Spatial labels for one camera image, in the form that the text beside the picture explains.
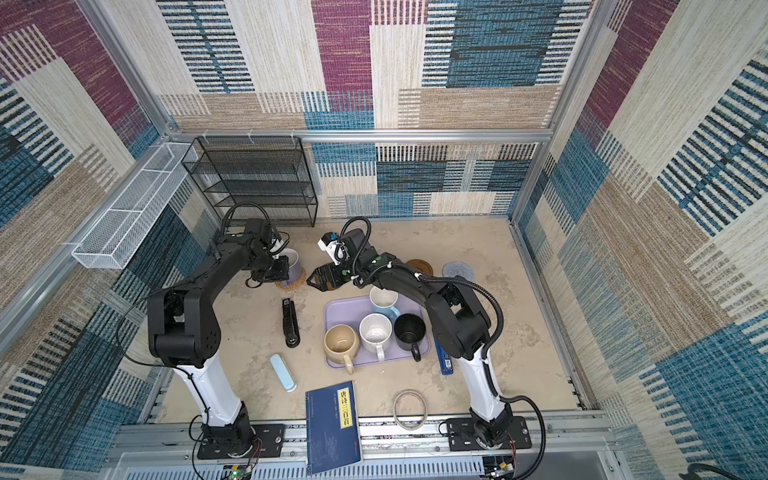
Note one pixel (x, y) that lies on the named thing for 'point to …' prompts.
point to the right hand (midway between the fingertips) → (321, 279)
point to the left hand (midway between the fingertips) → (286, 271)
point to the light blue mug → (383, 301)
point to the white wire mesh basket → (111, 240)
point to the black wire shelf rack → (267, 172)
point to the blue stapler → (445, 360)
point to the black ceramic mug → (409, 330)
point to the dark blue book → (332, 428)
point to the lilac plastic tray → (350, 323)
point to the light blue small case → (284, 373)
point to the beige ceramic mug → (341, 343)
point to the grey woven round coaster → (458, 268)
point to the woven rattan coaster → (289, 288)
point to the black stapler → (292, 333)
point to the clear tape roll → (395, 406)
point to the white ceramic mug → (375, 331)
